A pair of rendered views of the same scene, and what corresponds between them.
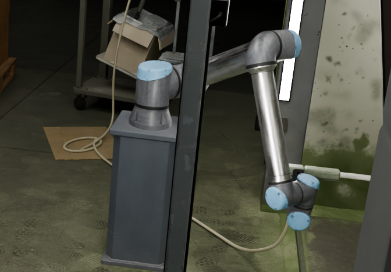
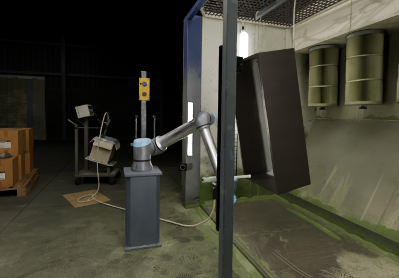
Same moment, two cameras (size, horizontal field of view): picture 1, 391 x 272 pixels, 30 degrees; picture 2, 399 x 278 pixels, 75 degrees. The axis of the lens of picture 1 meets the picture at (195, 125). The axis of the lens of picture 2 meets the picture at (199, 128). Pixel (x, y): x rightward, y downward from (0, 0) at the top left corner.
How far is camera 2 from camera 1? 1.08 m
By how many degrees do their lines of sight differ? 25
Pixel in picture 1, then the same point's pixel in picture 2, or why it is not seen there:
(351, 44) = (213, 127)
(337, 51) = not seen: hidden behind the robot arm
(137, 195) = (141, 208)
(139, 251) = (145, 239)
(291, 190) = not seen: hidden behind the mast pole
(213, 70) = (173, 136)
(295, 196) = not seen: hidden behind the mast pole
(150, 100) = (143, 156)
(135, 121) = (136, 168)
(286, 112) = (190, 160)
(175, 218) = (227, 191)
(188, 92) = (229, 110)
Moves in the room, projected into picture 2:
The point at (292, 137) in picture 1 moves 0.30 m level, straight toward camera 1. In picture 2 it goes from (195, 171) to (200, 177)
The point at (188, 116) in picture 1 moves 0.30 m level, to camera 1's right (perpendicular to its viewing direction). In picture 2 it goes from (230, 125) to (287, 125)
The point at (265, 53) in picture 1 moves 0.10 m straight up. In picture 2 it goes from (206, 119) to (206, 106)
